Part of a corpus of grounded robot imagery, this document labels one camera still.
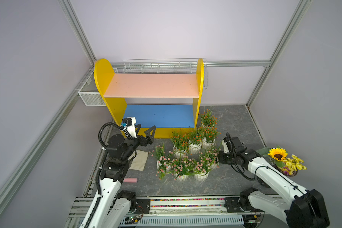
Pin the purple pink garden trowel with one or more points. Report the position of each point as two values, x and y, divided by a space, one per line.
130 180

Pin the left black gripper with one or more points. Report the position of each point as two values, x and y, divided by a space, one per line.
148 140

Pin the orange flower pot right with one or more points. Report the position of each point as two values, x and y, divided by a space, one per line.
209 136

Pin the yellow rack with coloured shelves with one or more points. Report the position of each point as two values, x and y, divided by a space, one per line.
115 88

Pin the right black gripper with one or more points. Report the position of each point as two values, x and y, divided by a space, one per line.
220 156

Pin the orange flower pot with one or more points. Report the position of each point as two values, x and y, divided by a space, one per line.
209 136
180 140
195 141
207 119

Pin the white mesh basket left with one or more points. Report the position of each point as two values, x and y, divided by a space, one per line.
88 91

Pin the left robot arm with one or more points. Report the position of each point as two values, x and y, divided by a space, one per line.
120 142

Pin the beige garden glove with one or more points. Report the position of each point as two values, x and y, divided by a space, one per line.
139 161

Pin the orange flower pot far back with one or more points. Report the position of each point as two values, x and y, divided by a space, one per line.
207 119

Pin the orange flower pot left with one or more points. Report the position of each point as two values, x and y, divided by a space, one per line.
180 140

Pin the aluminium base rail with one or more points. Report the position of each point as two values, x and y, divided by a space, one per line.
190 212

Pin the sunflower bouquet pot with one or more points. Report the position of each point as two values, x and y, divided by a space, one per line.
279 158

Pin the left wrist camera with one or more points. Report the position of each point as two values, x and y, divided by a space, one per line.
128 125

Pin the orange flower pot middle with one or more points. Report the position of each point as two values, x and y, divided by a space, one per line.
195 141

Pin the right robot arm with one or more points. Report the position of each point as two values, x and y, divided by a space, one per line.
296 206

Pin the pink flower pot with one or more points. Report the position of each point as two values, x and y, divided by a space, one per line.
163 161
182 168
212 157
202 167

